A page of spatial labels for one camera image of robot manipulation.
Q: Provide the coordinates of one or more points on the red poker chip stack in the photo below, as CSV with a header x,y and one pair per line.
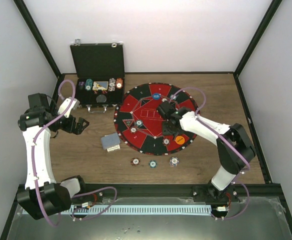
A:
x,y
135,161

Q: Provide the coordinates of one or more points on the blue card deck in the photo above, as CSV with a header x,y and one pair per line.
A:
x,y
110,140

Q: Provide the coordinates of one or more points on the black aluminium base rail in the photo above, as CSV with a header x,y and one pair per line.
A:
x,y
198,192

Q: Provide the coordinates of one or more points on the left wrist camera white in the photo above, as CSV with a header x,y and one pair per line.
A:
x,y
67,106

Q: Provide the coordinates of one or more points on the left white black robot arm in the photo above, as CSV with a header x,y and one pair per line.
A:
x,y
42,195

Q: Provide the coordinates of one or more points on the light blue slotted cable duct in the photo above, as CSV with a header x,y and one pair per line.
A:
x,y
191,210

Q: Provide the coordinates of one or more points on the orange chips in case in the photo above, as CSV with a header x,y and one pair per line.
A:
x,y
119,83

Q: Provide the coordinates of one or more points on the orange dealer button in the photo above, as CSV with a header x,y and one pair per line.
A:
x,y
180,140

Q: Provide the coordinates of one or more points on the blue poker chip stack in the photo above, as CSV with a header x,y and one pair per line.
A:
x,y
174,161

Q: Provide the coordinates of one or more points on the black poker chip case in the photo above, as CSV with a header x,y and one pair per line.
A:
x,y
99,62

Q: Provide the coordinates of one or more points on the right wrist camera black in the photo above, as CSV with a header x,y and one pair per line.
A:
x,y
165,110

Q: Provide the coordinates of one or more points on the round red black poker mat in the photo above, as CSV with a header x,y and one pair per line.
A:
x,y
138,104

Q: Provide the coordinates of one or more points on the black round button in case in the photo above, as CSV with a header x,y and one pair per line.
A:
x,y
101,98

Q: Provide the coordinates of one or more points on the blue blind button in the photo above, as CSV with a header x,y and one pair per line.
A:
x,y
156,96

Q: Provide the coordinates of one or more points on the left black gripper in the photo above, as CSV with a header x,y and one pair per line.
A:
x,y
78,130

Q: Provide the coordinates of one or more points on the card deck in case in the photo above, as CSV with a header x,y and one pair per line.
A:
x,y
100,85

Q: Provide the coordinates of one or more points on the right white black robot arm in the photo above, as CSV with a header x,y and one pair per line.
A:
x,y
234,147

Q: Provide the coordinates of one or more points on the teal chips in case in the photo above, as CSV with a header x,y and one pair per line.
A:
x,y
88,84

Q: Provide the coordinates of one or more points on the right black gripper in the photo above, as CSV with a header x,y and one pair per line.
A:
x,y
165,132

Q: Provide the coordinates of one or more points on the teal poker chip stack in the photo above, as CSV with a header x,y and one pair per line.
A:
x,y
152,164

